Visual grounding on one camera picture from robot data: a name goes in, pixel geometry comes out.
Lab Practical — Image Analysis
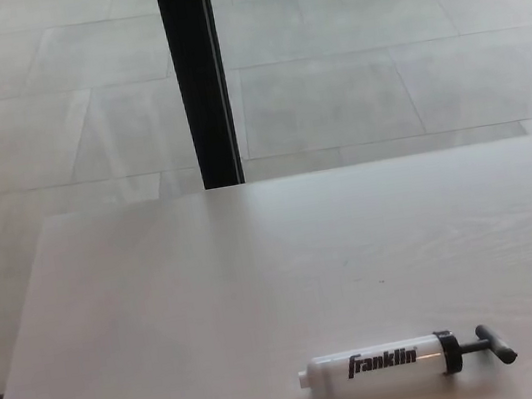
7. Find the white Franklin hand air pump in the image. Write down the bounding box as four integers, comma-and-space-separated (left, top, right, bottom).
293, 317, 521, 399

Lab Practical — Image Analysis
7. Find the black vertical window frame post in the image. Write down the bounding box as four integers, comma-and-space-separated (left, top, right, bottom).
154, 0, 247, 194

